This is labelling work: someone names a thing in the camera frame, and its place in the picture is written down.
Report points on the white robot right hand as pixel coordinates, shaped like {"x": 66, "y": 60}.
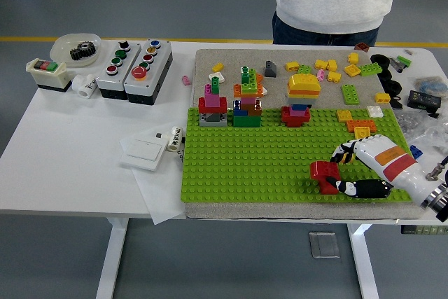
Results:
{"x": 385, "y": 157}

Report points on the grey long brick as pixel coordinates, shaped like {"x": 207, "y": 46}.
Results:
{"x": 301, "y": 100}

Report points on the orange long brick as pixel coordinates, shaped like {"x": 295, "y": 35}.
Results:
{"x": 238, "y": 90}
{"x": 302, "y": 93}

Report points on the yellow domed brick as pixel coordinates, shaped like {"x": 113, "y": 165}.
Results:
{"x": 304, "y": 81}

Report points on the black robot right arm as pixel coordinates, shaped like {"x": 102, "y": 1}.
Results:
{"x": 433, "y": 198}

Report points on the blue small brick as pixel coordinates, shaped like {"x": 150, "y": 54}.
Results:
{"x": 416, "y": 152}

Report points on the yellow flat tile brick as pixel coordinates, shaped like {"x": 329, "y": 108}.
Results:
{"x": 352, "y": 70}
{"x": 362, "y": 131}

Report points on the orange flat plate brick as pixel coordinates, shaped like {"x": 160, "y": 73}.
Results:
{"x": 360, "y": 124}

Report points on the yellow square brick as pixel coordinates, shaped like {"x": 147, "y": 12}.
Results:
{"x": 344, "y": 115}

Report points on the yellow small brick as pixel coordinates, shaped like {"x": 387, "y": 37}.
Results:
{"x": 321, "y": 64}
{"x": 353, "y": 58}
{"x": 217, "y": 67}
{"x": 292, "y": 66}
{"x": 334, "y": 76}
{"x": 383, "y": 97}
{"x": 332, "y": 64}

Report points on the red wide base brick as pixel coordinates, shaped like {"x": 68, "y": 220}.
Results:
{"x": 295, "y": 121}

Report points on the pink square brick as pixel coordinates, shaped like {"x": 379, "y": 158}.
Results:
{"x": 212, "y": 100}
{"x": 297, "y": 112}

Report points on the blue flat brick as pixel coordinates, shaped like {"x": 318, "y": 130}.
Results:
{"x": 299, "y": 106}

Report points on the pink small brick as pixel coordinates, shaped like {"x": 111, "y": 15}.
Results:
{"x": 321, "y": 75}
{"x": 186, "y": 80}

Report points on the brown square brick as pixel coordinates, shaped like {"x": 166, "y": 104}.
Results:
{"x": 363, "y": 47}

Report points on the lime small brick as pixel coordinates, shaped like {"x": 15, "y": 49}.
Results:
{"x": 304, "y": 69}

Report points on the white small brick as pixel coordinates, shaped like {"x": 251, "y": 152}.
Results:
{"x": 264, "y": 91}

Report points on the dark green long brick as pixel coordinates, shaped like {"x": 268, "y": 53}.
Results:
{"x": 246, "y": 121}

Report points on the grey slope brick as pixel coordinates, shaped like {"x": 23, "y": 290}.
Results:
{"x": 271, "y": 69}

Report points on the pink flat brick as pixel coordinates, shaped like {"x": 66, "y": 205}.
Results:
{"x": 249, "y": 99}

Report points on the orange slope brick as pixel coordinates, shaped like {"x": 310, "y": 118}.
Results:
{"x": 259, "y": 77}

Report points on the lime square brick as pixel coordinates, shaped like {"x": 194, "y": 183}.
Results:
{"x": 250, "y": 86}

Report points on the dark blue narrow brick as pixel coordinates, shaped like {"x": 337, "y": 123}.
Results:
{"x": 237, "y": 104}

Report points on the dark green tall brick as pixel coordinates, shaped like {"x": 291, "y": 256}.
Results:
{"x": 246, "y": 75}

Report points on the red long brick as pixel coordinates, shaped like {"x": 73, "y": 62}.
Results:
{"x": 224, "y": 104}

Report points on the grey wide brick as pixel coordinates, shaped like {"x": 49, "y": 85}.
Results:
{"x": 213, "y": 121}

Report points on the green narrow brick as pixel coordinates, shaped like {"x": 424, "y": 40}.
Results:
{"x": 216, "y": 86}

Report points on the magenta narrow brick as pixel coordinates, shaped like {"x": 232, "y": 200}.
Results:
{"x": 208, "y": 89}

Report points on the clear bag metal screws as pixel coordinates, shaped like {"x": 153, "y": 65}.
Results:
{"x": 416, "y": 127}

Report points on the black rubber tyre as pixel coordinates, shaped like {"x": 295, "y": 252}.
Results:
{"x": 386, "y": 75}
{"x": 385, "y": 64}
{"x": 393, "y": 85}

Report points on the table height control panel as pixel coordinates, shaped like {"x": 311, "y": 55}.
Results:
{"x": 423, "y": 230}

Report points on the clear bag blue parts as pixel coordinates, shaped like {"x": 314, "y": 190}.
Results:
{"x": 432, "y": 86}

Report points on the metal floor plate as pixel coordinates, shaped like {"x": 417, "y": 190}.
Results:
{"x": 323, "y": 244}

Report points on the white table leg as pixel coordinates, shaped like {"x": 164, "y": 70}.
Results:
{"x": 112, "y": 260}
{"x": 365, "y": 267}

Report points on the green studded baseplate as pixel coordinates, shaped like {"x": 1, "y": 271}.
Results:
{"x": 245, "y": 173}

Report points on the grey-brown mat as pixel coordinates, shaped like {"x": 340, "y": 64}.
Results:
{"x": 238, "y": 57}

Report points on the white printed pipe fitting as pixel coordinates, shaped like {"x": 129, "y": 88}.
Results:
{"x": 175, "y": 139}

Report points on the white paper sheet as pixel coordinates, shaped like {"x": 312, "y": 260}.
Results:
{"x": 164, "y": 201}

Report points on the grey emergency stop box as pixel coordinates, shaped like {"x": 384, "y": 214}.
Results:
{"x": 150, "y": 82}

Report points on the grey three-button control box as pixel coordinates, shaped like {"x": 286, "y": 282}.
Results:
{"x": 108, "y": 83}

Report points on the white pipe tee fitting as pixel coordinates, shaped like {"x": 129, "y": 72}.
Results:
{"x": 84, "y": 85}

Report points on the black metal gear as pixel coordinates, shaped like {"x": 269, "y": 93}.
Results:
{"x": 82, "y": 52}

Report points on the white plastic bowl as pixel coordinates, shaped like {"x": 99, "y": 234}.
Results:
{"x": 63, "y": 47}

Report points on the grey metal bracket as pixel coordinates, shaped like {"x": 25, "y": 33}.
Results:
{"x": 396, "y": 64}

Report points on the white wall switch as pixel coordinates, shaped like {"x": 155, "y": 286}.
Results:
{"x": 143, "y": 153}

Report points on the cream switch box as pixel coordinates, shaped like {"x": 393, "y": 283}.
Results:
{"x": 49, "y": 78}

